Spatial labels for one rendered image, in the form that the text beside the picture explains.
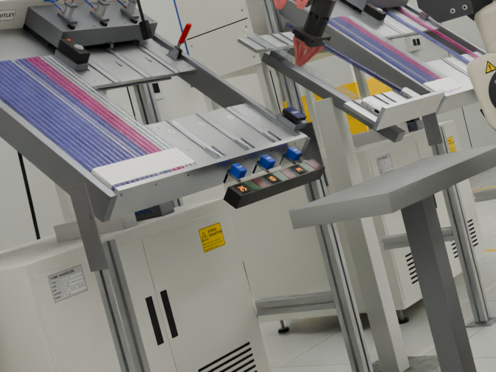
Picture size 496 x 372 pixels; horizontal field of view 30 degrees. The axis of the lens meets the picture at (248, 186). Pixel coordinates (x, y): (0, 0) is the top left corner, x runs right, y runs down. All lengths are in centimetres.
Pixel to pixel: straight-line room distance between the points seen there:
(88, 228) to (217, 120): 59
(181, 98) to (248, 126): 267
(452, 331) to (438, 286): 10
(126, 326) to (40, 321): 31
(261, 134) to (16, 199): 202
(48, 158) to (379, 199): 67
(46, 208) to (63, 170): 233
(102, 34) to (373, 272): 98
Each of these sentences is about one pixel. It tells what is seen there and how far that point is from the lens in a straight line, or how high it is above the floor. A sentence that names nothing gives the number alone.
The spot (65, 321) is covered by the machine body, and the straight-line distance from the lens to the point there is 210.
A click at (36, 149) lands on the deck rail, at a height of 85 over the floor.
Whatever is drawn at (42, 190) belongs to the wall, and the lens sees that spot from 421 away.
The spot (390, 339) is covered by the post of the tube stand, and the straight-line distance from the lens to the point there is 266.
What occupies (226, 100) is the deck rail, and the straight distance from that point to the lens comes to 244.
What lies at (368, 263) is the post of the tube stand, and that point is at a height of 33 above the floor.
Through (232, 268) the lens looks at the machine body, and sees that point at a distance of 250.
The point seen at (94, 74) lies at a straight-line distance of 228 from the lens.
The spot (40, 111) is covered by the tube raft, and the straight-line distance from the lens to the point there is 202.
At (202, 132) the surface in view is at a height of 80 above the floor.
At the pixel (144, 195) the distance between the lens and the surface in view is 188.
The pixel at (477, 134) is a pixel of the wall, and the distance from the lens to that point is 781.
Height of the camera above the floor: 77
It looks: 3 degrees down
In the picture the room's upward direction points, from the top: 15 degrees counter-clockwise
